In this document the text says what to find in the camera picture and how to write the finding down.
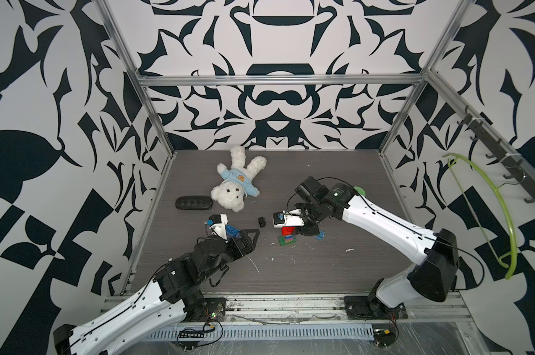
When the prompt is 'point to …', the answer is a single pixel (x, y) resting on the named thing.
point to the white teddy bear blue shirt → (236, 182)
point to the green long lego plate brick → (282, 241)
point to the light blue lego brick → (320, 237)
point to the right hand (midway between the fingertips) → (292, 220)
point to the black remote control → (193, 203)
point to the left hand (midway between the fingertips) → (252, 232)
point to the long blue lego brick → (233, 231)
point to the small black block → (261, 222)
